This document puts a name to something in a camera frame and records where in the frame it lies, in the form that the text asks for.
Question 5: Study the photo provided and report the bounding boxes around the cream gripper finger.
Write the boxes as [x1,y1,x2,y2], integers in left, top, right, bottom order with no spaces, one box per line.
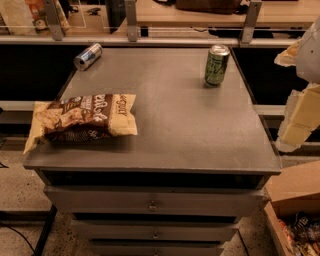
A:
[275,83,320,152]
[274,41,300,67]

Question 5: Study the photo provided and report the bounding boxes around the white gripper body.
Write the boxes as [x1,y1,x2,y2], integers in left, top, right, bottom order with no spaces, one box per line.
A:
[296,17,320,83]

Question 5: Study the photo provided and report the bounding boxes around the silver blue redbull can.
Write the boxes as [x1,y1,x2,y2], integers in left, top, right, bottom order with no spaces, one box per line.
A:
[73,43,102,71]

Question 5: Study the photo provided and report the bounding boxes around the green soda can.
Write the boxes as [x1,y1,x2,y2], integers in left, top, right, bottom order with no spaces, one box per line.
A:
[205,44,230,86]

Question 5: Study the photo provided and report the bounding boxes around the cardboard box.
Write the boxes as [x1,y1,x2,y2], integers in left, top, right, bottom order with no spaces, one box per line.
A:
[264,161,320,256]

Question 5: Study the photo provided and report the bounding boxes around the dark brown bag on counter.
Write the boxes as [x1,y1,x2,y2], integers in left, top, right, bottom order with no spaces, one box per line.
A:
[175,0,247,15]

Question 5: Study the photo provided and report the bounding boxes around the grey drawer cabinet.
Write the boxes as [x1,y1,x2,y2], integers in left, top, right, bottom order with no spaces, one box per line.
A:
[24,48,280,256]

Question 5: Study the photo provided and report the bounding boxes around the snack packets in box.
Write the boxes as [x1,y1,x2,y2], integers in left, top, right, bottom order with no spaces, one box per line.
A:
[278,212,320,256]

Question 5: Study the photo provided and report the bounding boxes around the brown cream chip bag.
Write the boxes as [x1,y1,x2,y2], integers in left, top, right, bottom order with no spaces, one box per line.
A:
[24,94,137,153]

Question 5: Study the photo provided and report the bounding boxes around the metal railing with posts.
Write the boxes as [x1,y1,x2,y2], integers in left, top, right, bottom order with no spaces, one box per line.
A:
[0,0,320,48]

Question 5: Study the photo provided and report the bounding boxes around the cream orange bag behind railing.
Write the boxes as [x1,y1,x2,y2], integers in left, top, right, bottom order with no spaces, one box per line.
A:
[0,0,71,36]

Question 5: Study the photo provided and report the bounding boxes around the black floor cable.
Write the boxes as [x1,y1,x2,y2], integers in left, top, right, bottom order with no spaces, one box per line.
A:
[0,219,37,256]

